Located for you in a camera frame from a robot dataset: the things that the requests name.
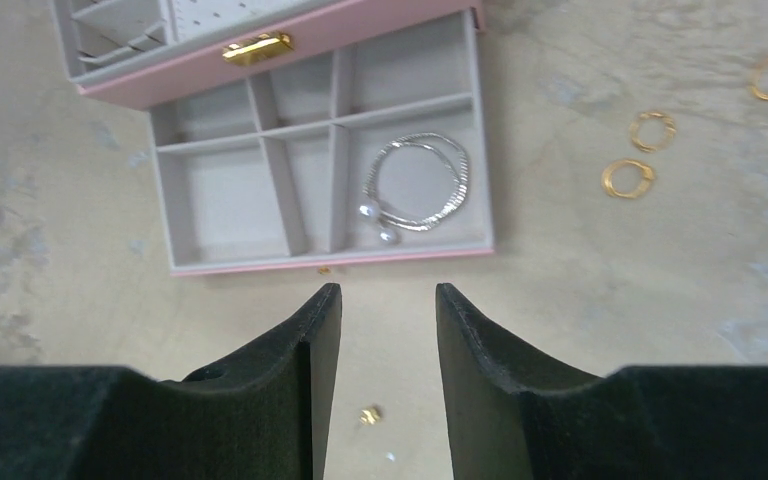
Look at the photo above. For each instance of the small gold earring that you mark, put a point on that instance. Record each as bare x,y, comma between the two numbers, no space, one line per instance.
370,415

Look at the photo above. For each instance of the pink jewelry box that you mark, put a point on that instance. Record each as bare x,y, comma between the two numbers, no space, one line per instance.
142,54

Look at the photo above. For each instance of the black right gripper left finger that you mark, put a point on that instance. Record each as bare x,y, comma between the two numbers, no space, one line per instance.
261,412

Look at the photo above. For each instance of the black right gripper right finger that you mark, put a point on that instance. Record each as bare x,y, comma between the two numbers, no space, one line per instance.
515,412

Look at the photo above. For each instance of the pink jewelry box drawer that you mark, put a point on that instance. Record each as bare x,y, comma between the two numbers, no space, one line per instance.
251,178

